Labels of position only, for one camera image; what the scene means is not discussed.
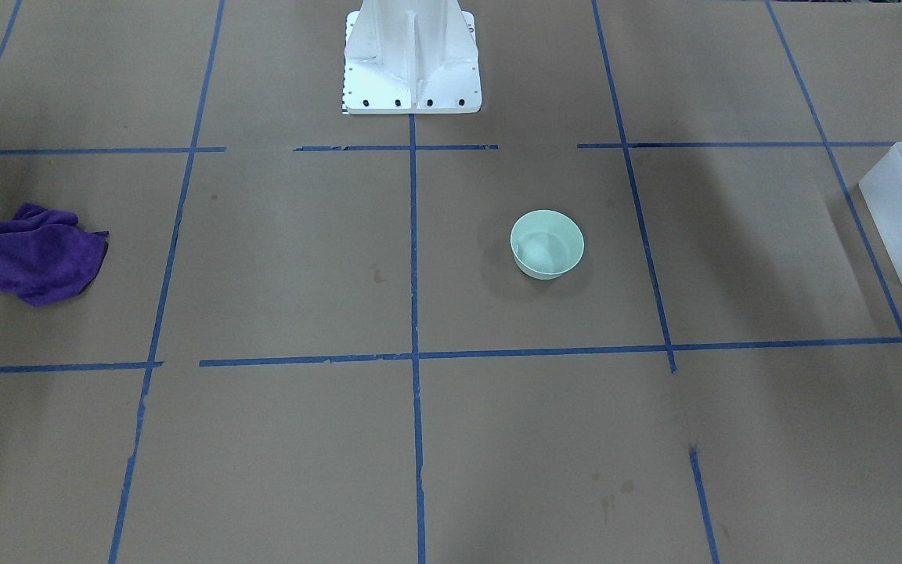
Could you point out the mint green bowl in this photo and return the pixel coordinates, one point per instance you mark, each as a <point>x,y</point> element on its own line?
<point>546,244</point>

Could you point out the purple cloth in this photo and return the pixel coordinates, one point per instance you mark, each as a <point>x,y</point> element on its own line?
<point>46,257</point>

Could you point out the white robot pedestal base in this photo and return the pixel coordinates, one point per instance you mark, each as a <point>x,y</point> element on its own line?
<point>411,57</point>

